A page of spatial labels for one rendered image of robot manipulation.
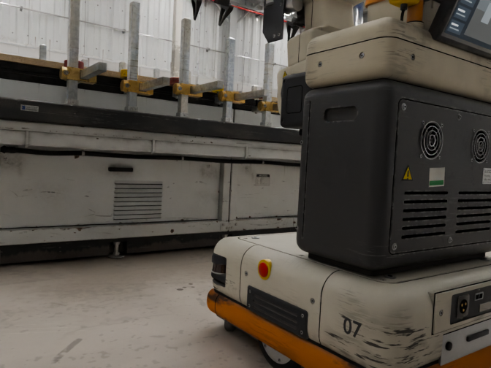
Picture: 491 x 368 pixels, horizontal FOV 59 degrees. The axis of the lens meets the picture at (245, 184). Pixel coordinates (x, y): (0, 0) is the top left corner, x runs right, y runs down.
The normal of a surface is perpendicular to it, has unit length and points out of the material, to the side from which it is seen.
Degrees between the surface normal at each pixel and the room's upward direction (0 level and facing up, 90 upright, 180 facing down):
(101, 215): 90
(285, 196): 90
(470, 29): 115
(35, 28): 90
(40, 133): 90
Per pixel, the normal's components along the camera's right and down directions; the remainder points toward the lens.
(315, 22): -0.82, -0.01
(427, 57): 0.58, 0.07
